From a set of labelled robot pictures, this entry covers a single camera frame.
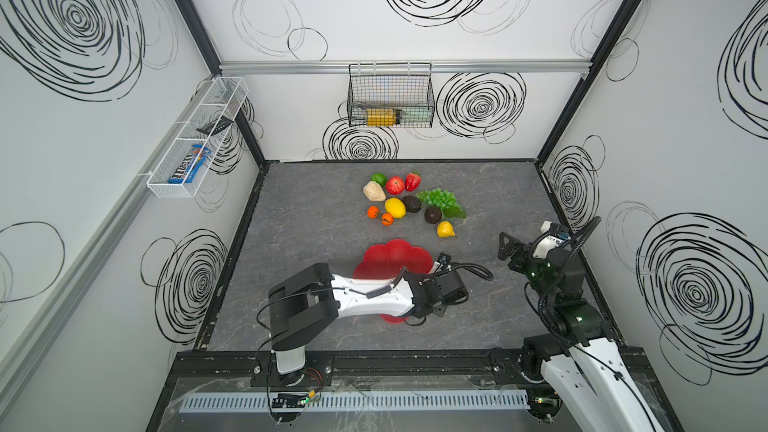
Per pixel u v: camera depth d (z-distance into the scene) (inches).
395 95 38.9
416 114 34.1
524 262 26.6
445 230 37.8
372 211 40.2
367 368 29.6
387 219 39.1
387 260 36.0
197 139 28.4
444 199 40.5
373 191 41.2
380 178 43.9
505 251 27.2
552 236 25.3
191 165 26.3
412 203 40.0
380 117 34.3
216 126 30.0
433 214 39.0
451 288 24.4
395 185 41.4
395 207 40.2
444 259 28.9
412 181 43.0
